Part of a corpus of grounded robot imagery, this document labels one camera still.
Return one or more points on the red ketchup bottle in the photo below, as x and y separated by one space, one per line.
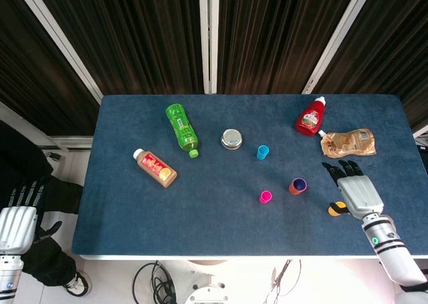
311 118

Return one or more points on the black white sneaker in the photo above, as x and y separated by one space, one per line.
80 284

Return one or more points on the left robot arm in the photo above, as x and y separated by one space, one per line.
8 277

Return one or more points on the brown juice bottle red label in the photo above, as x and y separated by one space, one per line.
155 168

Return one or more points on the dark blue plastic cup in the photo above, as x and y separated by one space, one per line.
298 184

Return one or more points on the person in black trousers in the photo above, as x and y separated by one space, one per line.
23 160

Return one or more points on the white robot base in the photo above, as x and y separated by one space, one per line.
205 284

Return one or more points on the light blue plastic cup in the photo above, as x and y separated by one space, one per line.
262 152

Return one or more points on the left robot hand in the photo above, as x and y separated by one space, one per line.
16 227

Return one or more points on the blue table cloth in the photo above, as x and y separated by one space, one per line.
214 217

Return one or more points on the round metal tin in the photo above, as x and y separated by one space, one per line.
231 138

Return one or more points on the orange plastic cup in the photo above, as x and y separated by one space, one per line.
293 191

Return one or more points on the dark brown curtain panel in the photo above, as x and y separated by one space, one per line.
277 33
391 50
30 77
133 33

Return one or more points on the green tea bottle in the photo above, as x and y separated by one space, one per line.
182 128

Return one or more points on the white frame post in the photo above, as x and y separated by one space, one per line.
209 33
60 40
337 33

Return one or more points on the pink plastic cup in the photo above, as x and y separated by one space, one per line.
265 197

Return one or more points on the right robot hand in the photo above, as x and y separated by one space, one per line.
359 195

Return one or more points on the brown spout pouch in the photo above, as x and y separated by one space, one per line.
349 143

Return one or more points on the yellow plastic cup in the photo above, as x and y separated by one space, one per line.
333 211

